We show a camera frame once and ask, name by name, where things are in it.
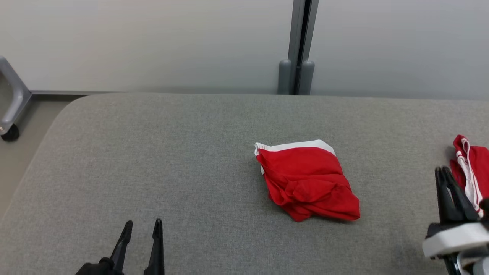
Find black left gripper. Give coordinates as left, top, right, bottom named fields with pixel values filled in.
left=75, top=218, right=165, bottom=275

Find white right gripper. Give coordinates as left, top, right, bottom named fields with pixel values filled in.
left=422, top=166, right=489, bottom=275

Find red shorts striped waistband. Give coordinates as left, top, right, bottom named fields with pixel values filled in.
left=450, top=134, right=489, bottom=218

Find red shorts white side band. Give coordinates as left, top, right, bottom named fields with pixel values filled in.
left=254, top=139, right=361, bottom=222

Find black caster wheel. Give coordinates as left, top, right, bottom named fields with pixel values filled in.
left=1, top=124, right=20, bottom=142

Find grey metal frame with caster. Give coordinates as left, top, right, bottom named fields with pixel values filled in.
left=0, top=55, right=32, bottom=134

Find grey partition post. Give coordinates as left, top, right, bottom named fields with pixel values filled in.
left=278, top=0, right=319, bottom=95

